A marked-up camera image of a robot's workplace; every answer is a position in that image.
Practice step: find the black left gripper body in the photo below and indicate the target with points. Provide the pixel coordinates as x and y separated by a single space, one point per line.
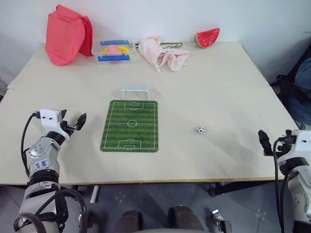
66 127

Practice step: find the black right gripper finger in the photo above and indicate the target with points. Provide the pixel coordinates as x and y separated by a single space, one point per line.
264 142
288 133

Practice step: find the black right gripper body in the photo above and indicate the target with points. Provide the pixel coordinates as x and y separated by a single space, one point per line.
281 148

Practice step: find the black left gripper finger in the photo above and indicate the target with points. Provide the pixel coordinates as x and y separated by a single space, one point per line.
63 114
81 121

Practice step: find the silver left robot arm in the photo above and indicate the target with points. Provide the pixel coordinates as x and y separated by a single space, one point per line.
41 155

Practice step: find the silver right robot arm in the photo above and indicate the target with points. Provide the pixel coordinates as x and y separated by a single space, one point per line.
300 184

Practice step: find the green soccer field mat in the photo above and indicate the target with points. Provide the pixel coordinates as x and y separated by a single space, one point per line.
131 136

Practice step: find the small white goal frame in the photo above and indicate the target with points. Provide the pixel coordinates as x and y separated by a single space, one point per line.
134 89

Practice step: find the tiny soccer ball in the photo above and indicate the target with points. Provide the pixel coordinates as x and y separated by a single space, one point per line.
200 130

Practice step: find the person in blue jeans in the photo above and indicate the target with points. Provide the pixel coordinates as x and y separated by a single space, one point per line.
303 75

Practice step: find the white table leg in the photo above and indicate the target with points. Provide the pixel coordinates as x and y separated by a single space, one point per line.
94 194

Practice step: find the red fabric bag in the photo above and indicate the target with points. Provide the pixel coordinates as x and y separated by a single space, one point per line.
65 36

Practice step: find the pink toy peach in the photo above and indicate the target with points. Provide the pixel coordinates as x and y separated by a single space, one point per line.
114 49

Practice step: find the yellow toy banana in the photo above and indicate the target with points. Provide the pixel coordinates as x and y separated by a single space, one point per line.
125 48

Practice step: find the clear box with blue latches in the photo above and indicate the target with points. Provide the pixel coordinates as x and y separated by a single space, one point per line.
132 52

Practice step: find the pink fluffy towel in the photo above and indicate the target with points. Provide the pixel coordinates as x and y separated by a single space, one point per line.
155 52

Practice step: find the dark rounded shape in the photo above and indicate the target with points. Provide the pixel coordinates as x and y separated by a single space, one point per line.
185 218
128 221

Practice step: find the toy watermelon slice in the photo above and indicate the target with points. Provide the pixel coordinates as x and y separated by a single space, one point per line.
206 38

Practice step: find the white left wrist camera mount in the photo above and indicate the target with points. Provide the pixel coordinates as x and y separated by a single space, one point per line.
49 119

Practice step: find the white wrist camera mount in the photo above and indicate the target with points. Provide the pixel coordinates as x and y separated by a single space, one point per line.
49 119
302 143

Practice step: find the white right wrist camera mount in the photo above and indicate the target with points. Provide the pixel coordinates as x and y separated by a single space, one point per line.
302 143

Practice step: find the black chair frame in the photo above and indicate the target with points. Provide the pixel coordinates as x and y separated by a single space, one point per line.
284 85

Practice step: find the black table frame bar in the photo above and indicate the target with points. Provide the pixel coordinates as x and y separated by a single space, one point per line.
243 187

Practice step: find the metal caster bracket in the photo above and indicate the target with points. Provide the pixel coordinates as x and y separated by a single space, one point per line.
221 222

